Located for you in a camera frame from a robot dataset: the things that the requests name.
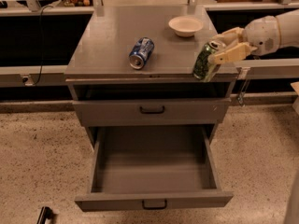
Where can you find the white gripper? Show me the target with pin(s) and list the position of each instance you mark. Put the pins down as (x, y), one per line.
(262, 34)

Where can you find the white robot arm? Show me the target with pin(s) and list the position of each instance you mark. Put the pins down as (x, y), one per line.
(288, 24)

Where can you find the metal hook on rail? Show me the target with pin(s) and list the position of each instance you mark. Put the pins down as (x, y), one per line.
(243, 78)

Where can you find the white paper bowl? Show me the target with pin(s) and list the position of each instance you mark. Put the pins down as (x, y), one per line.
(185, 26)

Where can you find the closed grey top drawer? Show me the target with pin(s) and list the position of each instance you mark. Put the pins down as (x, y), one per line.
(126, 112)

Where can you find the black drawer handle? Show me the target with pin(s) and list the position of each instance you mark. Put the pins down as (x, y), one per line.
(154, 204)
(151, 111)

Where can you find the black middle drawer handle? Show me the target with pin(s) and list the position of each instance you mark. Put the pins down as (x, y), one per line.
(154, 204)

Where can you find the grey drawer cabinet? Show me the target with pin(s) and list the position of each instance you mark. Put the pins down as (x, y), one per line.
(99, 69)

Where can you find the green soda can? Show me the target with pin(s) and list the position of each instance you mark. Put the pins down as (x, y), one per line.
(203, 68)

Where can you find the black top drawer handle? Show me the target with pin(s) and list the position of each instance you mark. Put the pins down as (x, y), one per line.
(151, 111)

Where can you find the blue soda can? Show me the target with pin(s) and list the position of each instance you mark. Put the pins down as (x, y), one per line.
(141, 52)

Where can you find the black object on floor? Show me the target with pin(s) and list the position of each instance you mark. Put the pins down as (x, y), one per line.
(45, 213)

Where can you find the open grey middle drawer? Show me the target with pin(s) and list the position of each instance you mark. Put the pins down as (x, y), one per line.
(136, 163)

